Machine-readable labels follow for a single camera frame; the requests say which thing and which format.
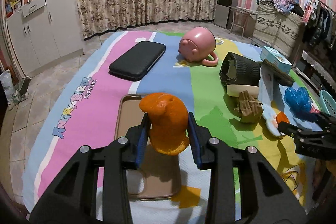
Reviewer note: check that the white lace shelf cover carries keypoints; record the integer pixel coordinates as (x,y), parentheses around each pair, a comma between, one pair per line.
(320,66)

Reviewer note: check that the light blue plastic basket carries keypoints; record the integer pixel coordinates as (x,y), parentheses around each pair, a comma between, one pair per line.
(326,100)

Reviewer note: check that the metal clothes rack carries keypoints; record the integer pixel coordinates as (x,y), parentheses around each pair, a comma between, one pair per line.
(325,5)

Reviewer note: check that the cartoon bird printed blanket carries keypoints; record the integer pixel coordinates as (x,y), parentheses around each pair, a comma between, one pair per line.
(86,108)

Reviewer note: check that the chest under patterned cloth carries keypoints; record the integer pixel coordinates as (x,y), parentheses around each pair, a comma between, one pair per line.
(278,29)

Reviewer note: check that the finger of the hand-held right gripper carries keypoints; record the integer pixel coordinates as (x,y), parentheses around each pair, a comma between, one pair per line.
(288,127)
(325,119)

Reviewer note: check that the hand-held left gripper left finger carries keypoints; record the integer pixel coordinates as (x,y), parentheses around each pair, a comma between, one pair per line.
(140,140)

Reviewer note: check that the brown phone case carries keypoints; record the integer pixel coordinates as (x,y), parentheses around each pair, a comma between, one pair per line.
(128,113)

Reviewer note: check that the black case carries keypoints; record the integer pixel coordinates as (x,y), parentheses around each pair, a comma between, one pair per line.
(136,60)

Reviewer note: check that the folding table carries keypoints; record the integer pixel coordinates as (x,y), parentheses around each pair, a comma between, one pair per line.
(244,10)

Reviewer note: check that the crumpled clear plastic bag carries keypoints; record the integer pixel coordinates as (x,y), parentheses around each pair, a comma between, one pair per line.
(9,87)

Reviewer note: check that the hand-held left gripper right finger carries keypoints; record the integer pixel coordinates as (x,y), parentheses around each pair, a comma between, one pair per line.
(195,140)

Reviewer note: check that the pink hanging bag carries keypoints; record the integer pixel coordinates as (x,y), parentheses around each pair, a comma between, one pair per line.
(309,10)

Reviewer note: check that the pink cup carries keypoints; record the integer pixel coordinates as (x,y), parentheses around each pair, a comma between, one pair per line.
(197,43)

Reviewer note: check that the blue crumpled plastic bag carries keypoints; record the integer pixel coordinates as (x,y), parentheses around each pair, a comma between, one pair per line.
(296,99)

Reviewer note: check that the grey water dispenser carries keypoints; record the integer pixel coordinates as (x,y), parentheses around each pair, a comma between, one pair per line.
(223,8)

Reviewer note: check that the white cabinet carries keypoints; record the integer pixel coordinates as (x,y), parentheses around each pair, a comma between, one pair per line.
(44,29)

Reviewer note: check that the teal cardboard box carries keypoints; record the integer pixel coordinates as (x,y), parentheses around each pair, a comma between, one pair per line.
(273,54)

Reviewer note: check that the large orange peel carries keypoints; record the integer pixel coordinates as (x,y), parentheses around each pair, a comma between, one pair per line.
(165,119)

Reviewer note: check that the row of hanging clothes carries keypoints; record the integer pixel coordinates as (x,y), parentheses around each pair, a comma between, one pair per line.
(323,27)

